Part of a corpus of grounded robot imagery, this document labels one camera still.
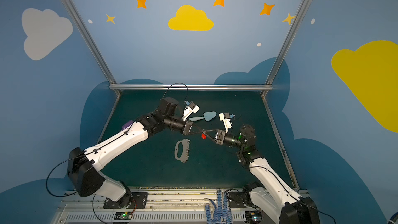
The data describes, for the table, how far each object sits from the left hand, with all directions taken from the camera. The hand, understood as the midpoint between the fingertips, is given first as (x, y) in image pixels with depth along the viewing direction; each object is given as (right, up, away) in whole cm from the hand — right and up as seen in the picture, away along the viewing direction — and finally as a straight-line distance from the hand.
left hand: (203, 131), depth 68 cm
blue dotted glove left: (+8, -39, +3) cm, 40 cm away
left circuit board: (-37, -40, +3) cm, 54 cm away
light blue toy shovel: (+4, +5, +39) cm, 39 cm away
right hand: (+1, -1, +1) cm, 2 cm away
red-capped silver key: (0, -3, +4) cm, 5 cm away
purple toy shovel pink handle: (-50, 0, +37) cm, 62 cm away
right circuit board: (+24, -41, +3) cm, 47 cm away
